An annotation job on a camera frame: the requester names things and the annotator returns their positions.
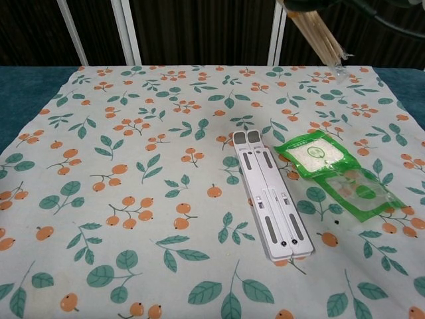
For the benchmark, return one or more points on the black silver robot right hand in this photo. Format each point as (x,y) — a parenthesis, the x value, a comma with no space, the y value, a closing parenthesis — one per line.
(308,4)

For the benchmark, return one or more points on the wooden stick bundle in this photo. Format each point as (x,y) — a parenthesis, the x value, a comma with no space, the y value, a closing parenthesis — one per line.
(318,36)

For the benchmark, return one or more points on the green clear plastic packet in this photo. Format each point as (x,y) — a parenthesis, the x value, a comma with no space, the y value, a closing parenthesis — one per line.
(315,156)

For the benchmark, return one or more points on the white folding laptop stand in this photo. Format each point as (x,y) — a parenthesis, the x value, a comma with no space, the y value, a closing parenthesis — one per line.
(272,199)

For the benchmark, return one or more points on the floral leaf print cloth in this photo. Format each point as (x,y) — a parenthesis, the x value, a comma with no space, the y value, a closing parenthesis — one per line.
(133,182)

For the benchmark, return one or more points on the white partition post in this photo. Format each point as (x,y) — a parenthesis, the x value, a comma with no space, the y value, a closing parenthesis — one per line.
(126,31)
(71,31)
(276,36)

